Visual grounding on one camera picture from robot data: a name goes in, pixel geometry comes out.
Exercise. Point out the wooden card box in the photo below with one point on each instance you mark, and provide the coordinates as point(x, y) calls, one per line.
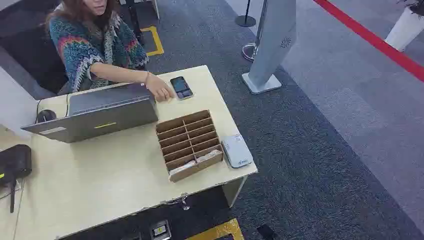
point(188, 142)

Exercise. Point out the card in box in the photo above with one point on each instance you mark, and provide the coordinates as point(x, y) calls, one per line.
point(208, 155)
point(182, 166)

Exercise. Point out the white card reader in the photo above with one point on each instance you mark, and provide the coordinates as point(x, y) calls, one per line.
point(236, 151)

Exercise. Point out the black smartphone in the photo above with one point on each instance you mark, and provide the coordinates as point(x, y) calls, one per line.
point(181, 87)

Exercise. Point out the person's hand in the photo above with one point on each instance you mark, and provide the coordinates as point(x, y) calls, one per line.
point(160, 88)

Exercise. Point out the metal table clamp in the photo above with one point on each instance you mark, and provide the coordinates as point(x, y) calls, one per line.
point(182, 201)

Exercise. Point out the grey standing sign panel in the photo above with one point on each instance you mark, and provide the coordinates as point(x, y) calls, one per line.
point(272, 43)

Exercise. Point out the yellow floor tape marking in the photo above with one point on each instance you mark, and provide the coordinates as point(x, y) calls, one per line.
point(154, 40)

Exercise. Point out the pale desk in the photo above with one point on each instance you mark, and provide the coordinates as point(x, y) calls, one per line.
point(126, 172)

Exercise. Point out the grey laptop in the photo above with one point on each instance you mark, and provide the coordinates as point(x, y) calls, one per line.
point(99, 114)

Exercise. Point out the grey device with yellow label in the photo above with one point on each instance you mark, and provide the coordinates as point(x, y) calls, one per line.
point(160, 230)

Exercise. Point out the person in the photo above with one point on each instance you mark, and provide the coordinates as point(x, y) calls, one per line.
point(86, 46)

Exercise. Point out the black computer mouse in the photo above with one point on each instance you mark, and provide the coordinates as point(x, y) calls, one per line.
point(46, 115)

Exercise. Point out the red floor tape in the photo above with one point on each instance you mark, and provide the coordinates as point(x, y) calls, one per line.
point(374, 39)

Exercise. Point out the white planter pot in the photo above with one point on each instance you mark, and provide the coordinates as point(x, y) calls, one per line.
point(404, 29)

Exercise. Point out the chrome stanchion post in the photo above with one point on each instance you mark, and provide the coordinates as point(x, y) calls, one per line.
point(251, 46)

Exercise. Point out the black stanchion post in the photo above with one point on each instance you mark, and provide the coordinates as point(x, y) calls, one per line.
point(245, 18)

